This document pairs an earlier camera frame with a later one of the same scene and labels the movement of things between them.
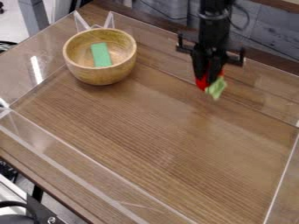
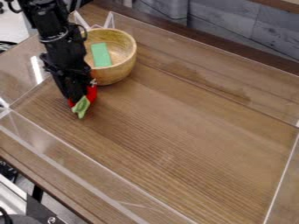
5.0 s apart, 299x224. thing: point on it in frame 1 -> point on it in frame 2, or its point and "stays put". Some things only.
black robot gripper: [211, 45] -> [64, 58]
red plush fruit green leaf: [214, 87] -> [79, 105]
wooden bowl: [99, 55] stays put
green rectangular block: [101, 54] stays put
